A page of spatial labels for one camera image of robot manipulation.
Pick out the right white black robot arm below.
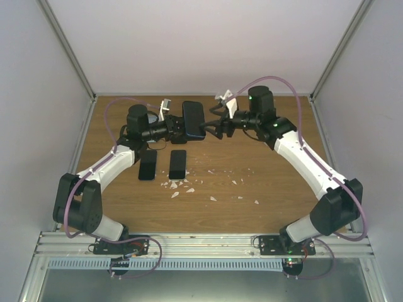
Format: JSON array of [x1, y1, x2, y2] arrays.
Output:
[[202, 86, 363, 255]]

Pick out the grey slotted cable duct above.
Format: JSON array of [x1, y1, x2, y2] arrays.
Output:
[[48, 257, 283, 272]]

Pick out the black cased phone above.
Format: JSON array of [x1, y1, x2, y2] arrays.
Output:
[[182, 101, 206, 141], [170, 136, 187, 145]]

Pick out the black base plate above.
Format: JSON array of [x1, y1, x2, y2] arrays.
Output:
[[251, 235, 316, 256], [88, 234, 150, 257]]

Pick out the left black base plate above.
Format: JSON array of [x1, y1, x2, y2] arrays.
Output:
[[88, 234, 150, 257]]

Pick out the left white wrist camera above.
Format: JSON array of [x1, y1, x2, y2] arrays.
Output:
[[159, 99, 171, 121]]

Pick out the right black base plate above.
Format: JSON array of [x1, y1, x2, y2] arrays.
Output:
[[251, 235, 316, 256]]

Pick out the black smartphone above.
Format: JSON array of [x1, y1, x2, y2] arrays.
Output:
[[169, 150, 186, 181], [138, 150, 157, 181]]

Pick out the light blue phone case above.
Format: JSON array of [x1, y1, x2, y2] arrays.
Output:
[[147, 113, 159, 125]]

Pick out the white debris pieces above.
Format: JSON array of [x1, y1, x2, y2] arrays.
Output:
[[157, 154, 259, 204]]

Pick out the aluminium front rail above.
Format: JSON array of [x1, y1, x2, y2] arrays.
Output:
[[34, 232, 374, 259]]

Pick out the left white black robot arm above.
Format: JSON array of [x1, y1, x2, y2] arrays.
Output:
[[53, 105, 186, 254]]

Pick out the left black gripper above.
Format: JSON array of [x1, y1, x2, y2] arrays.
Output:
[[143, 115, 194, 142]]

